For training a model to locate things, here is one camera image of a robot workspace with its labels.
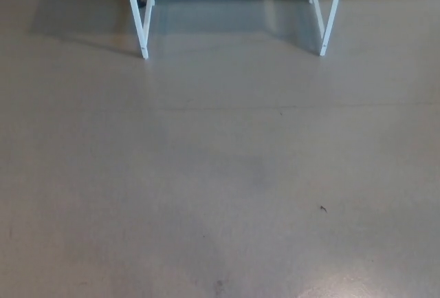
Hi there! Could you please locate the white metal desk leg frame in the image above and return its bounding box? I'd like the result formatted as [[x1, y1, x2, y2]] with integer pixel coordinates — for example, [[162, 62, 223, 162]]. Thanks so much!
[[122, 0, 155, 60], [308, 0, 346, 57]]

